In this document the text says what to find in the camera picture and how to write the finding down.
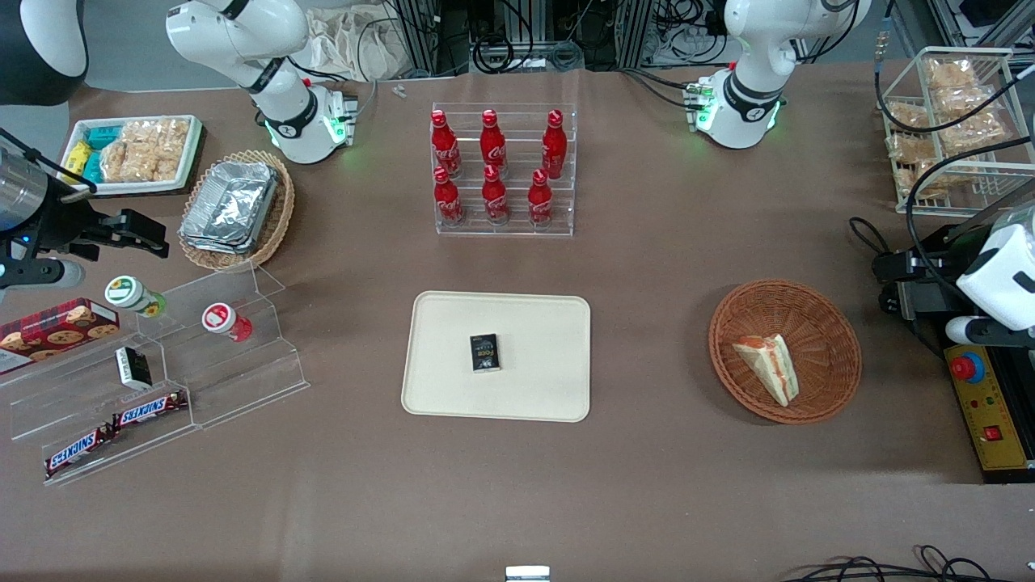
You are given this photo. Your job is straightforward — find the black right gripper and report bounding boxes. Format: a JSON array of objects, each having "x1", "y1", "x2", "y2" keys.
[{"x1": 15, "y1": 174, "x2": 171, "y2": 261}]

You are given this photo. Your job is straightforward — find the triangular sandwich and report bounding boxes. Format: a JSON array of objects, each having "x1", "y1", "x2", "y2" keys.
[{"x1": 731, "y1": 333, "x2": 801, "y2": 408}]

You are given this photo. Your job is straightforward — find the white rectangular snack tray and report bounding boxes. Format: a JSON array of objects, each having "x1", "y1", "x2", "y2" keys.
[{"x1": 60, "y1": 114, "x2": 205, "y2": 197}]

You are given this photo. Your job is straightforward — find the brown wicker basket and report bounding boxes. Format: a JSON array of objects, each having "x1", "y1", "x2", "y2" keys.
[{"x1": 708, "y1": 279, "x2": 863, "y2": 425}]

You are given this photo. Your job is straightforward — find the light oval wicker basket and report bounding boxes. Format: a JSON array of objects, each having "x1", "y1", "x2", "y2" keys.
[{"x1": 177, "y1": 149, "x2": 297, "y2": 273}]

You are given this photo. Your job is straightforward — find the beige plastic tray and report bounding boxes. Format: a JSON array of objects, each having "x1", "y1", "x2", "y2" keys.
[{"x1": 401, "y1": 290, "x2": 592, "y2": 424}]

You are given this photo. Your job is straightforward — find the green lidded snack cup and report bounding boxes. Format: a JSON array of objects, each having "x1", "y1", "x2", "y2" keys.
[{"x1": 104, "y1": 275, "x2": 168, "y2": 318}]

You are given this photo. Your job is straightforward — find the bagged rice crackers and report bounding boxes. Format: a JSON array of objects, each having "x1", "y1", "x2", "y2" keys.
[{"x1": 99, "y1": 118, "x2": 192, "y2": 184}]

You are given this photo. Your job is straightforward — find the stacked aluminium foil trays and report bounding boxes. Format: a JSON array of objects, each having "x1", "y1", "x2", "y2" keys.
[{"x1": 179, "y1": 159, "x2": 281, "y2": 256}]

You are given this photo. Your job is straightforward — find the bagged fried snack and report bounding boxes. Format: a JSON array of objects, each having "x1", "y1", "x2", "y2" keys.
[
  {"x1": 913, "y1": 157, "x2": 965, "y2": 200},
  {"x1": 933, "y1": 84, "x2": 1001, "y2": 120},
  {"x1": 937, "y1": 112, "x2": 1009, "y2": 156},
  {"x1": 925, "y1": 57, "x2": 981, "y2": 91},
  {"x1": 885, "y1": 133, "x2": 940, "y2": 168},
  {"x1": 885, "y1": 100, "x2": 932, "y2": 136}
]

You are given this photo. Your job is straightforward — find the red lidded snack cup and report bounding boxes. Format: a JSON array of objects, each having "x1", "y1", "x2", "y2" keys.
[{"x1": 201, "y1": 302, "x2": 254, "y2": 344}]

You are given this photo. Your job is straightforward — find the red cookie box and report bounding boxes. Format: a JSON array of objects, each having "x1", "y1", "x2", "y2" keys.
[{"x1": 0, "y1": 297, "x2": 121, "y2": 376}]

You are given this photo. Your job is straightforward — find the small black white box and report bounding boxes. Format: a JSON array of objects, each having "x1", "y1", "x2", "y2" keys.
[{"x1": 114, "y1": 345, "x2": 154, "y2": 392}]

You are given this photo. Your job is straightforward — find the yellow emergency stop box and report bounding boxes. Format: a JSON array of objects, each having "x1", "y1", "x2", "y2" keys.
[{"x1": 943, "y1": 337, "x2": 1035, "y2": 472}]

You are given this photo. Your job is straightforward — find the clear acrylic step display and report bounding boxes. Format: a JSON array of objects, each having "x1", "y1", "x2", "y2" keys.
[{"x1": 0, "y1": 259, "x2": 311, "y2": 488}]

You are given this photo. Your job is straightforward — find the Snickers chocolate bar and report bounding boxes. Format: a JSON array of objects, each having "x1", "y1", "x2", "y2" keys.
[
  {"x1": 44, "y1": 425, "x2": 115, "y2": 479},
  {"x1": 111, "y1": 390, "x2": 189, "y2": 430}
]

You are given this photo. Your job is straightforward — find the black countertop appliance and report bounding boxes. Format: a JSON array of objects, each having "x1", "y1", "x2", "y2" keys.
[{"x1": 893, "y1": 190, "x2": 1035, "y2": 487}]

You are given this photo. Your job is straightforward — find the beige cloth bag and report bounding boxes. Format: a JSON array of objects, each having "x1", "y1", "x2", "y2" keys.
[{"x1": 302, "y1": 6, "x2": 407, "y2": 82}]

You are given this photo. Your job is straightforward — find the red cola bottle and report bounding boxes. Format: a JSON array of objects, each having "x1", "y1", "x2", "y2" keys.
[
  {"x1": 541, "y1": 108, "x2": 568, "y2": 181},
  {"x1": 527, "y1": 168, "x2": 555, "y2": 229},
  {"x1": 479, "y1": 108, "x2": 509, "y2": 173},
  {"x1": 430, "y1": 109, "x2": 463, "y2": 179},
  {"x1": 481, "y1": 164, "x2": 511, "y2": 226},
  {"x1": 433, "y1": 166, "x2": 467, "y2": 227}
]

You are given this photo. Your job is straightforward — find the small black card box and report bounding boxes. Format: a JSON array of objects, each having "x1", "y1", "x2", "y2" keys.
[{"x1": 469, "y1": 332, "x2": 502, "y2": 374}]

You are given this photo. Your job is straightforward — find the clear acrylic bottle rack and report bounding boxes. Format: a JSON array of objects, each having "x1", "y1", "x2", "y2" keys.
[{"x1": 430, "y1": 102, "x2": 578, "y2": 238}]

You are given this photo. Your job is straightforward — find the black appliance power cable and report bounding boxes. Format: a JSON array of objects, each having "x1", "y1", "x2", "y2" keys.
[{"x1": 848, "y1": 216, "x2": 893, "y2": 280}]

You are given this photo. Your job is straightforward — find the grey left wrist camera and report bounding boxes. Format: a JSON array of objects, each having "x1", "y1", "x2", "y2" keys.
[{"x1": 945, "y1": 314, "x2": 1035, "y2": 351}]

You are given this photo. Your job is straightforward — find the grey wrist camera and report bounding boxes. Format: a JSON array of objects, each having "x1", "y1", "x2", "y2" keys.
[
  {"x1": 945, "y1": 314, "x2": 1035, "y2": 351},
  {"x1": 0, "y1": 257, "x2": 87, "y2": 293}
]

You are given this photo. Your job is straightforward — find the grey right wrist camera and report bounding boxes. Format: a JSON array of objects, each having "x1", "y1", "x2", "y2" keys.
[{"x1": 0, "y1": 257, "x2": 87, "y2": 293}]

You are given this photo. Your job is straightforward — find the white wire rack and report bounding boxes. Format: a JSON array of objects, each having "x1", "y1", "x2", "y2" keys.
[{"x1": 877, "y1": 46, "x2": 1035, "y2": 218}]

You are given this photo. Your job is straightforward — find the black floor cable bundle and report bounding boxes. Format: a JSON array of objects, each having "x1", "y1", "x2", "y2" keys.
[{"x1": 776, "y1": 545, "x2": 1016, "y2": 582}]

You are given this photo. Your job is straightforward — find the aluminium frame rack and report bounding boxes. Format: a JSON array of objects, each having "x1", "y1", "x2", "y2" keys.
[
  {"x1": 392, "y1": 0, "x2": 475, "y2": 78},
  {"x1": 615, "y1": 0, "x2": 733, "y2": 72}
]

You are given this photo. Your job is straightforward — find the coiled black cable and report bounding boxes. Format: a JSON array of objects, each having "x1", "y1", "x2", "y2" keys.
[{"x1": 472, "y1": 34, "x2": 520, "y2": 75}]

